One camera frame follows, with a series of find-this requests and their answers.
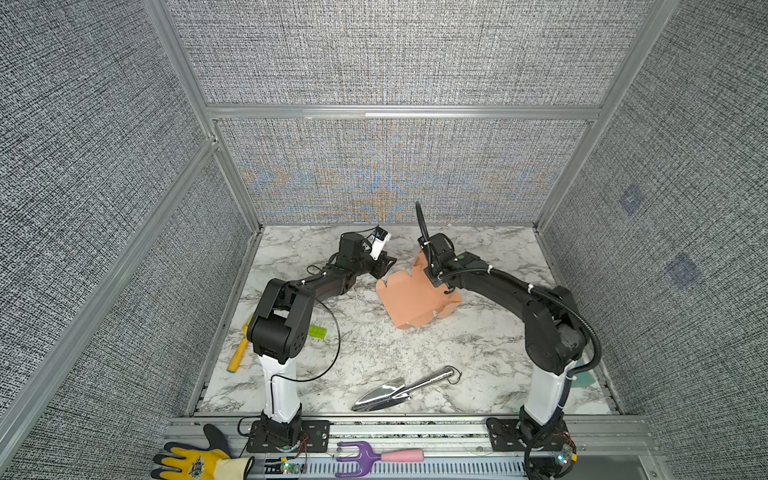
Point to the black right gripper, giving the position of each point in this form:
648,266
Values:
429,275

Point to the silver metal garden trowel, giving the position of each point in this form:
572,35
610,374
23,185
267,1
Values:
398,391

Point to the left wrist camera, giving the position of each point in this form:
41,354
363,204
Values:
380,237

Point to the small green tag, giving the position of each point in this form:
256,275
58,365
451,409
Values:
317,332

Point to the purple pink garden fork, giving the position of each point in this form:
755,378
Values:
367,457

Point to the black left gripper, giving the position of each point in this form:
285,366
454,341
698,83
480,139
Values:
380,266

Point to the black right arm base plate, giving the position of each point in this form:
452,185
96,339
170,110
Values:
510,435

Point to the yellow black work glove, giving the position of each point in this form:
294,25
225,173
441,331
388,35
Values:
214,461

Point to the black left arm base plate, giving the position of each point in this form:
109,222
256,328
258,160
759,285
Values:
268,436

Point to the yellow toy shovel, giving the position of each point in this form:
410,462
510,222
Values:
240,351

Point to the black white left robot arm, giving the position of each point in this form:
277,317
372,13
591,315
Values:
279,326

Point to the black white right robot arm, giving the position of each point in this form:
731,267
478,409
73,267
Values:
558,339

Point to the green sponge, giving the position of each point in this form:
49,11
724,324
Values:
583,380

